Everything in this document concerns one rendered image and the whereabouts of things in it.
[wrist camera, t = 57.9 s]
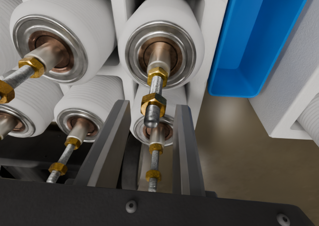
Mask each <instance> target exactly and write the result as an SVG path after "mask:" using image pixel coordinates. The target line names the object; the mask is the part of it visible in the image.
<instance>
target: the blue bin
mask: <svg viewBox="0 0 319 226"><path fill-rule="evenodd" d="M306 1H307V0H228V2H227V6H226V9H225V14H224V18H223V22H222V26H221V29H220V33H219V37H218V41H217V45H216V49H215V53H214V57H213V61H212V65H211V68H210V72H209V76H208V79H207V82H208V86H207V90H208V93H209V94H210V95H212V96H224V97H242V98H253V97H256V96H257V95H258V94H259V93H260V91H261V89H262V87H263V85H264V83H265V81H266V79H267V77H268V75H269V73H270V71H271V69H272V67H273V65H274V63H275V62H276V60H277V58H278V56H279V54H280V52H281V50H282V48H283V46H284V44H285V42H286V40H287V38H288V36H289V34H290V32H291V30H292V29H293V27H294V25H295V23H296V21H297V19H298V17H299V15H300V13H301V11H302V9H303V7H304V5H305V3H306Z"/></svg>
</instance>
